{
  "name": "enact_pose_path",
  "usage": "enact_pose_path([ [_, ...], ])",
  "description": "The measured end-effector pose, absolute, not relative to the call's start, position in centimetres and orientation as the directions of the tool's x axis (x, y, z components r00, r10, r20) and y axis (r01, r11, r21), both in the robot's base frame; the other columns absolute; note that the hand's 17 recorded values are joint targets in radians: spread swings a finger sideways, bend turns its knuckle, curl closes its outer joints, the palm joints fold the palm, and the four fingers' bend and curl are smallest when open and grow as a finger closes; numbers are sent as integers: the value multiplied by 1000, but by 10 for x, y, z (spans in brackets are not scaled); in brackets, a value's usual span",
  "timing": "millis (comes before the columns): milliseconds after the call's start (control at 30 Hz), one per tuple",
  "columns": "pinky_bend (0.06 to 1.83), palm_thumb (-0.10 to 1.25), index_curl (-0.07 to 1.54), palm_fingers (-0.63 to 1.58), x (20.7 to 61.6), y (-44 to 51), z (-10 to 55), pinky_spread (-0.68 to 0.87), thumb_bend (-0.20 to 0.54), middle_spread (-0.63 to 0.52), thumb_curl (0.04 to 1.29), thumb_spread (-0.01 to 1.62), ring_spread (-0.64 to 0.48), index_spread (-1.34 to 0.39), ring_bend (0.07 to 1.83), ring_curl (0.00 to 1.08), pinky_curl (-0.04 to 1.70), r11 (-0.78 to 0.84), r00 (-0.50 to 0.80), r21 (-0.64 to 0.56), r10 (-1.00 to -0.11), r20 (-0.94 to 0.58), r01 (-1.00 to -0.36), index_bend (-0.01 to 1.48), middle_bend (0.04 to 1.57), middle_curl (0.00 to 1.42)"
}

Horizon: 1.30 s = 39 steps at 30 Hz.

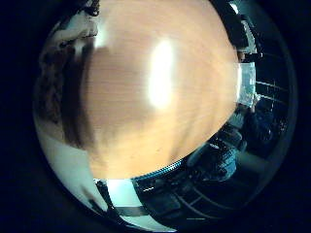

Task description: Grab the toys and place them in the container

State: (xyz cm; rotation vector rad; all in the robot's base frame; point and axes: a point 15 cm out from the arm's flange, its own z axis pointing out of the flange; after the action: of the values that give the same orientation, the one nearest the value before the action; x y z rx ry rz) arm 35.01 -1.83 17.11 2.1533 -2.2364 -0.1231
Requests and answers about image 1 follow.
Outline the clear plastic box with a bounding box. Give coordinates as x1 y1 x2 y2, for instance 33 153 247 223
237 62 258 109

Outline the seated person in dark clothes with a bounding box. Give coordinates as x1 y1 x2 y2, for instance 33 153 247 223
237 96 288 153

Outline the black tray with items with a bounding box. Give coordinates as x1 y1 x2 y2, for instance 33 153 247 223
223 2 259 54

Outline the dark shelf rack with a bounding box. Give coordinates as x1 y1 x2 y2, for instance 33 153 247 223
254 48 291 111

